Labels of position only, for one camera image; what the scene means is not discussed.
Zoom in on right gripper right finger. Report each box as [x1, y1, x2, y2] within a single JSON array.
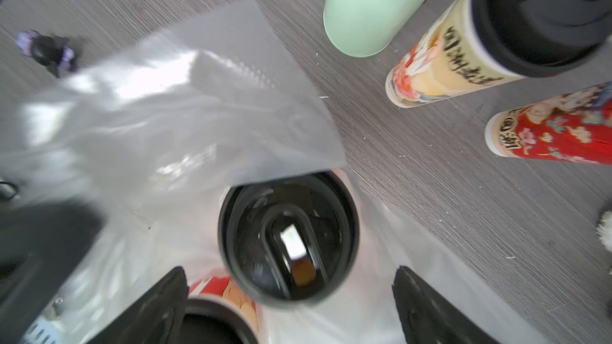
[[392, 266, 496, 344]]

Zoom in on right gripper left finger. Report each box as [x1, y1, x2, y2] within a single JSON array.
[[89, 266, 188, 344]]

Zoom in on green cup holder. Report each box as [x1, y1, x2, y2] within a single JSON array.
[[323, 0, 460, 58]]

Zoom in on white teddy bear brown hoodie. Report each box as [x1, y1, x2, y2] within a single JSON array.
[[596, 210, 612, 253]]

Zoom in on red milk tea cup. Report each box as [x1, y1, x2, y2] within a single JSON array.
[[484, 81, 611, 165], [178, 269, 263, 344], [218, 170, 360, 308]]

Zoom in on small purple black toy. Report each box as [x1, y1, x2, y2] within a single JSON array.
[[15, 30, 77, 78]]

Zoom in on cream milk tea cup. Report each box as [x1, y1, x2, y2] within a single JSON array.
[[385, 0, 611, 108]]

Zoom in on red milk tea cup back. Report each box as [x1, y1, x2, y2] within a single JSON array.
[[484, 81, 611, 165]]

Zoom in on clear plastic bag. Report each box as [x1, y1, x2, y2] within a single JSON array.
[[1, 0, 545, 343]]

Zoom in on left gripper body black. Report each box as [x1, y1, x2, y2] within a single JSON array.
[[1, 202, 104, 343]]

